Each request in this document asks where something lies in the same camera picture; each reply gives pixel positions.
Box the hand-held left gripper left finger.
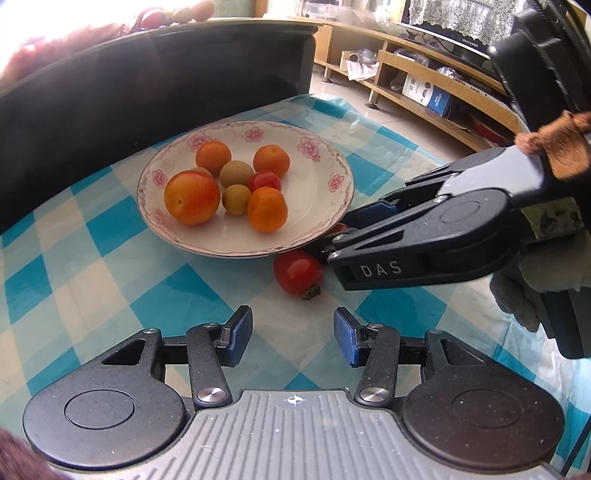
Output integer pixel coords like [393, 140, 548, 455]
[99, 304, 256, 412]

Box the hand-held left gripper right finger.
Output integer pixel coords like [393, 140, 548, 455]
[332, 307, 485, 409]

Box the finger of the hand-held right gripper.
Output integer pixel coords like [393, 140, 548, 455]
[304, 196, 447, 265]
[344, 165, 457, 230]

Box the white floral plate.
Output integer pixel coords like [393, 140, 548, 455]
[136, 120, 355, 259]

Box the red tomato with stem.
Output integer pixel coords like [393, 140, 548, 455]
[273, 250, 325, 301]

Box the orange tangerine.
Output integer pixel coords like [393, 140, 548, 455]
[247, 186, 289, 233]
[195, 141, 232, 177]
[253, 144, 291, 179]

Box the red yellow apple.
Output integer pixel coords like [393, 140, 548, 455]
[164, 170, 221, 226]

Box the person's left forearm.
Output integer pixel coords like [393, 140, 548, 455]
[0, 427, 52, 480]

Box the person's right forearm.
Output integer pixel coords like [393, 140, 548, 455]
[514, 110, 591, 182]

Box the person's right hand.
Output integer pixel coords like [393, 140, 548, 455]
[490, 231, 591, 332]

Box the red packet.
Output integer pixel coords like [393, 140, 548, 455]
[470, 114, 503, 140]

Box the wooden TV stand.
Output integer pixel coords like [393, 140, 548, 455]
[295, 17, 532, 154]

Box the blue box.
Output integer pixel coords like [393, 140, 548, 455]
[427, 88, 453, 117]

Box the white box with black print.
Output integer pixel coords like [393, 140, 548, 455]
[403, 74, 433, 104]

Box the blue white checked tablecloth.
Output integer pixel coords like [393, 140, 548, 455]
[0, 92, 591, 480]

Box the black television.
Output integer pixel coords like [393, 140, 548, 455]
[401, 0, 509, 61]

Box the white lace cloth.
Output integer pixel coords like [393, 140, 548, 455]
[409, 0, 528, 45]

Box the black sofa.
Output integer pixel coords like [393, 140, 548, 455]
[0, 17, 320, 234]

